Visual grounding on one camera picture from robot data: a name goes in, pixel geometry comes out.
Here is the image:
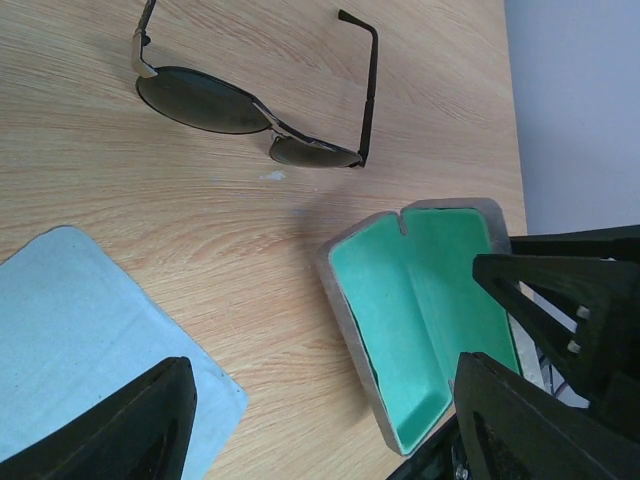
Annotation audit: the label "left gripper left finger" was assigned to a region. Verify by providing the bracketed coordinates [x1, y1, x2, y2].
[1, 357, 196, 479]

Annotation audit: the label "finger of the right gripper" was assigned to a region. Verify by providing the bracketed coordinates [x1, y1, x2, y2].
[473, 254, 639, 400]
[510, 225, 640, 260]

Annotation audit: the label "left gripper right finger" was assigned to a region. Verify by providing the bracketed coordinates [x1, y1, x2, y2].
[391, 353, 639, 479]

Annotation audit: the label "grey glasses case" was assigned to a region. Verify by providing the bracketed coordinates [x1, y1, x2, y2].
[316, 198, 540, 456]

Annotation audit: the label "dark aviator sunglasses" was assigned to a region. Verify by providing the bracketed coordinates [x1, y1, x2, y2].
[131, 1, 379, 168]

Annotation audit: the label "light blue cleaning cloth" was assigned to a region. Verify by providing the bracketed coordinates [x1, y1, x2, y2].
[1, 226, 248, 479]

